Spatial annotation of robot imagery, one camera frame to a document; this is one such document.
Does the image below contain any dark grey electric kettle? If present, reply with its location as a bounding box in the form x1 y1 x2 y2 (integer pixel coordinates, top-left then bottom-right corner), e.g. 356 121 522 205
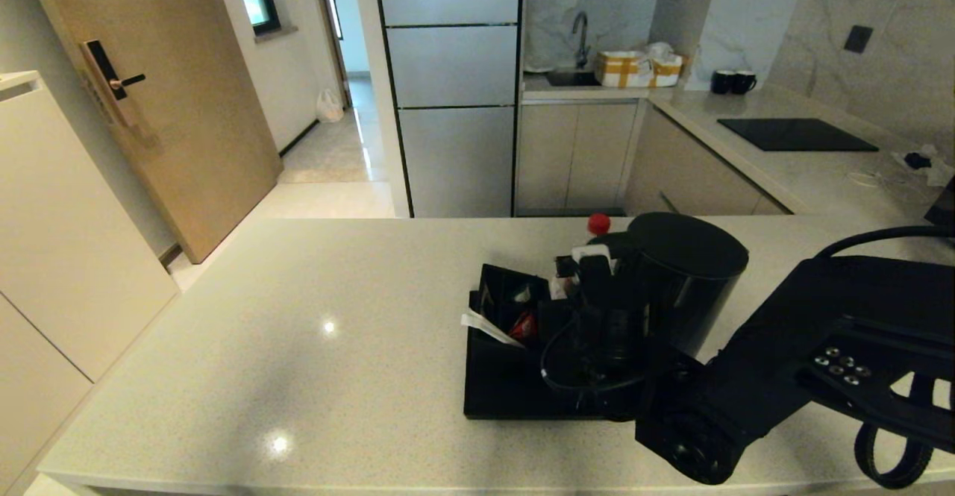
589 212 750 362

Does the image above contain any clear water bottle red cap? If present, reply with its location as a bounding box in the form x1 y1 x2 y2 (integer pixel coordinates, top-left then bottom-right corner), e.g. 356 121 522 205
551 213 612 301

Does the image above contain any black rectangular serving tray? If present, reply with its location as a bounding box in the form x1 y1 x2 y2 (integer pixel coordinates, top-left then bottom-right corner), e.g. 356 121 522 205
463 289 635 420

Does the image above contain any white paper stick packet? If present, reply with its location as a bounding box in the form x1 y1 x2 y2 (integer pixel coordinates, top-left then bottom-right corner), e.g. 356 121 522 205
460 311 526 348

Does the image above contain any black sachet holder box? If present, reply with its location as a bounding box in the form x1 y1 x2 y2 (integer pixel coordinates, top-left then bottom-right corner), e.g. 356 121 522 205
469 263 557 359

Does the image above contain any beige cooktop base cabinet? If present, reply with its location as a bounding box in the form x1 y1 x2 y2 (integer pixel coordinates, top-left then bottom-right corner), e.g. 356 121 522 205
623 103 795 217

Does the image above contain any beige sink base cabinet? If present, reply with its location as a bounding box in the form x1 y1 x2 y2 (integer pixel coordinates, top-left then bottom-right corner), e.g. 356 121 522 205
514 99 644 217

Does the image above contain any kitchen sink basin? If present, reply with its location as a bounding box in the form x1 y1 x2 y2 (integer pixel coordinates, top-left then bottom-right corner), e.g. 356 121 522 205
544 69 602 89

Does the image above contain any white box yellow tape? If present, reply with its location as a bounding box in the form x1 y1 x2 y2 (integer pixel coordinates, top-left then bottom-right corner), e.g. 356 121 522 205
649 54 686 89
595 50 653 90

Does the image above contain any black induction cooktop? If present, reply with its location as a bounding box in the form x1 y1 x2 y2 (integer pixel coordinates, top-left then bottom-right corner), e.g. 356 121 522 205
718 117 881 152

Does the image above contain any silver refrigerator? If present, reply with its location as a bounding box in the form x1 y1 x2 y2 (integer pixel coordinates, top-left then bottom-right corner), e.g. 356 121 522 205
371 0 524 219

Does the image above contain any dark kitchen faucet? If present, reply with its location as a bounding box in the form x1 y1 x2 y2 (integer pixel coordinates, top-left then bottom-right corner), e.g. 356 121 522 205
570 11 592 70

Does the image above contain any white crumpled cloth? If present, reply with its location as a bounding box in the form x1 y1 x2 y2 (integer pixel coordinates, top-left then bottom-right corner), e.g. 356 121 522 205
893 142 955 188

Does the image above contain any white plastic bag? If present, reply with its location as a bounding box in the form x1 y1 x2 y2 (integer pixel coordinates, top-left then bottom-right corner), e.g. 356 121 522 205
316 89 346 124

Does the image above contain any brown wooden door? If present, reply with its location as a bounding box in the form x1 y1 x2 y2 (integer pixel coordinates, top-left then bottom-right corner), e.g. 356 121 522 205
20 0 284 265

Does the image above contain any white tall cabinet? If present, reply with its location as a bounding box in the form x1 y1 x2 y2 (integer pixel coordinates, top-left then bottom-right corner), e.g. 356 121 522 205
0 71 181 496

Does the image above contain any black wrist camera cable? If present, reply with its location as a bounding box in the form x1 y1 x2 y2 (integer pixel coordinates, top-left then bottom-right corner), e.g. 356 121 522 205
540 316 650 394

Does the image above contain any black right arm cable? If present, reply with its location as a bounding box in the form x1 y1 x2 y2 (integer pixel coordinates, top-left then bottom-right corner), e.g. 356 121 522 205
813 225 955 491

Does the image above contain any black door lock handle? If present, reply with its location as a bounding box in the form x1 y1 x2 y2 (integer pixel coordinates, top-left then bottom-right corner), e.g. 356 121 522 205
80 39 148 130

